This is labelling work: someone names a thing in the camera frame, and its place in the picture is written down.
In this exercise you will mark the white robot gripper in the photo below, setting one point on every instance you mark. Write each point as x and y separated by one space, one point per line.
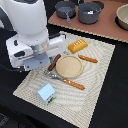
25 57

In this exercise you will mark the light blue milk carton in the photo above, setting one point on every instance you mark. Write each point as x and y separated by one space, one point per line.
46 93

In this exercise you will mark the yellow bread loaf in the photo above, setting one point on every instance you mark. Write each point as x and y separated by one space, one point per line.
77 46

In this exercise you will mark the small grey saucepan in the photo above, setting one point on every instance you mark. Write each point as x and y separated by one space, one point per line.
65 9

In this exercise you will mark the red toy sausage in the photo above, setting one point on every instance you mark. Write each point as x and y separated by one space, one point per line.
50 68

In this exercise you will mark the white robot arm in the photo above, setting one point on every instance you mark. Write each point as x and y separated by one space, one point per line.
27 18

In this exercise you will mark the tan round plate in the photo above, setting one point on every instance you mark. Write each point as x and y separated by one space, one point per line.
69 66

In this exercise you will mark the beige woven placemat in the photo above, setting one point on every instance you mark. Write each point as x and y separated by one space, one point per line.
71 105

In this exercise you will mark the large grey pot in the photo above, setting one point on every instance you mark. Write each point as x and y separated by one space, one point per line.
88 12

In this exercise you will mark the cream bowl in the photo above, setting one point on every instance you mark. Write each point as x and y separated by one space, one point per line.
122 15

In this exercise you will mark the wooden handled fork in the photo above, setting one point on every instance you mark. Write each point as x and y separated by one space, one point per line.
69 82

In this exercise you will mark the wooden handled knife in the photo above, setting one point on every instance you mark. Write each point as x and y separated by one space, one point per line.
87 59

